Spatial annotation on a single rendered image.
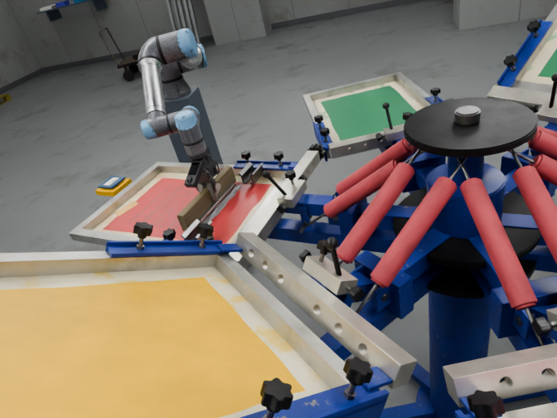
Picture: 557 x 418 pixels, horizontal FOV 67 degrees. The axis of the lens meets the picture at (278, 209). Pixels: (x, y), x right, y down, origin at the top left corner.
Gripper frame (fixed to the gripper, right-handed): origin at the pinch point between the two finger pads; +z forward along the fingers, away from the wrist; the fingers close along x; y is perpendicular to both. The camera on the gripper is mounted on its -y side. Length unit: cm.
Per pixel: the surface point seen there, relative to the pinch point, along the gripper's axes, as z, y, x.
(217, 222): 5.0, -7.6, -6.7
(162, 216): 4.8, -7.9, 20.6
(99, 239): 2.0, -28.8, 35.0
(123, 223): 4.9, -14.9, 36.4
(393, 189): -21, -17, -77
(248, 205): 4.9, 5.0, -13.6
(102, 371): -31, -88, -49
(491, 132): -31, -6, -98
